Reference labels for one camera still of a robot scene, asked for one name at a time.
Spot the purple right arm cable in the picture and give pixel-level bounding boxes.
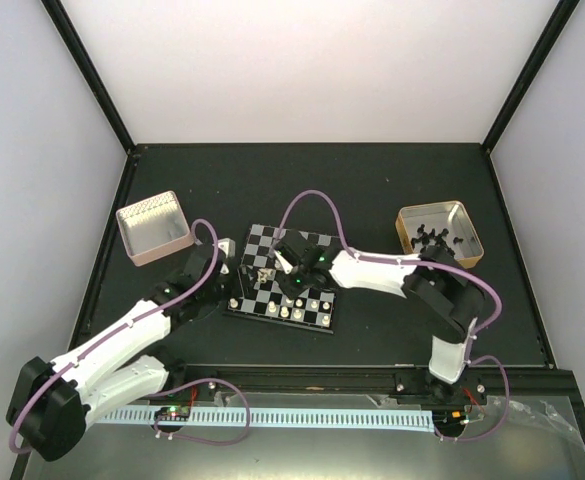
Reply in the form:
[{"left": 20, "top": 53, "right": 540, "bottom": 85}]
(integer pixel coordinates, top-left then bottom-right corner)
[{"left": 277, "top": 190, "right": 511, "bottom": 444}]

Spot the pink metal tin box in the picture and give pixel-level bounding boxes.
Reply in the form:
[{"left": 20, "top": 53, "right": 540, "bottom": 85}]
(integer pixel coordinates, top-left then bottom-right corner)
[{"left": 115, "top": 191, "right": 194, "bottom": 267}]

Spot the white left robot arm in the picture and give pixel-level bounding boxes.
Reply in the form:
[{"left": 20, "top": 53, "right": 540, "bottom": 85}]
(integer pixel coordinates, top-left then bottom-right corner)
[{"left": 6, "top": 238, "right": 237, "bottom": 461}]

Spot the pile of black chess pieces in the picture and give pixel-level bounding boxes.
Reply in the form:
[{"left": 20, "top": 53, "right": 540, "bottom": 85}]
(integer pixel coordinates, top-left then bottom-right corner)
[{"left": 409, "top": 224, "right": 465, "bottom": 256}]

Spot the pile of white chess pieces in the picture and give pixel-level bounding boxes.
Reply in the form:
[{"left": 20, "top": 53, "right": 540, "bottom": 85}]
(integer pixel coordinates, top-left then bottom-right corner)
[{"left": 257, "top": 268, "right": 276, "bottom": 284}]

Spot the black frame post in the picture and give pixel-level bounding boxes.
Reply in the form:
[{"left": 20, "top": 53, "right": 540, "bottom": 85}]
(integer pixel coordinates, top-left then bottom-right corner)
[
  {"left": 41, "top": 0, "right": 135, "bottom": 154},
  {"left": 482, "top": 0, "right": 580, "bottom": 154}
]

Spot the gold metal tin tray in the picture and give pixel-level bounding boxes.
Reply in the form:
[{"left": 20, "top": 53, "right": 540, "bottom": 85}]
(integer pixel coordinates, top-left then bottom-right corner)
[{"left": 395, "top": 200, "right": 484, "bottom": 269}]

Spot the black frame post right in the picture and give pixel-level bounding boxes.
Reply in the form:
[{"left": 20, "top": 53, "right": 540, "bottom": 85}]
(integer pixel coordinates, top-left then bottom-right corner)
[{"left": 482, "top": 0, "right": 580, "bottom": 154}]

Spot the black and white chessboard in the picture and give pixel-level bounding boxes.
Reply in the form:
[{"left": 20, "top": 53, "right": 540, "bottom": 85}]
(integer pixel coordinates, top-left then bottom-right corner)
[{"left": 225, "top": 224, "right": 337, "bottom": 334}]

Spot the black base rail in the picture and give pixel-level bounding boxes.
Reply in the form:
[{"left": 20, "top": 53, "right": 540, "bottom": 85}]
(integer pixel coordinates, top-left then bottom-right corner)
[{"left": 168, "top": 364, "right": 578, "bottom": 405}]

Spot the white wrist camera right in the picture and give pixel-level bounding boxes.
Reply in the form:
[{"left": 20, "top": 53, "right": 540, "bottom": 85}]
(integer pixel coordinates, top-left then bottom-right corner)
[{"left": 274, "top": 250, "right": 295, "bottom": 275}]

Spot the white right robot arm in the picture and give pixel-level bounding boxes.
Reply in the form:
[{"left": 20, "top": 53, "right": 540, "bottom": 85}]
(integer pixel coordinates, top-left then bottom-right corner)
[{"left": 271, "top": 230, "right": 485, "bottom": 403}]

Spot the light blue slotted cable duct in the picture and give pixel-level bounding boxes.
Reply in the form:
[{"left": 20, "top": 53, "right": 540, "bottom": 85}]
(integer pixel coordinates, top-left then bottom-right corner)
[{"left": 98, "top": 405, "right": 435, "bottom": 433}]

